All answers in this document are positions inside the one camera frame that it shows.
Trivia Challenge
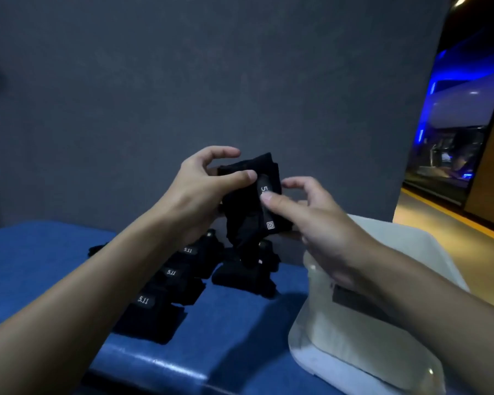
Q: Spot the person's right hand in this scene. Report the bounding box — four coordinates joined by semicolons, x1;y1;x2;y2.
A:
260;176;382;292

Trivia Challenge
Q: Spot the person's left hand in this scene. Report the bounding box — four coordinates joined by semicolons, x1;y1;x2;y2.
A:
153;145;259;244

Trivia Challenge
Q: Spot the white storage box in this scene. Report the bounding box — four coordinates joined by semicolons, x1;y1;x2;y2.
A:
302;213;472;391

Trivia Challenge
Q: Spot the person's right forearm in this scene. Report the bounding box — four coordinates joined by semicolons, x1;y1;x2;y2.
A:
350;242;494;395

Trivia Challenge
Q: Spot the person's left forearm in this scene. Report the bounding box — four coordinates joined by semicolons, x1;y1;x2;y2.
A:
0;209;190;395

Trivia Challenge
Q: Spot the white plastic lid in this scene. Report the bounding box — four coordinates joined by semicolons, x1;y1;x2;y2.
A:
288;316;396;395

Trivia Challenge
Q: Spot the dark gym machine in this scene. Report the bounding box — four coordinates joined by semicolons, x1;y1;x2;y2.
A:
416;127;486;182

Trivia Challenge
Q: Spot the blue padded bench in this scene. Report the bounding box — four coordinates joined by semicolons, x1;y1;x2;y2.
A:
0;219;346;395

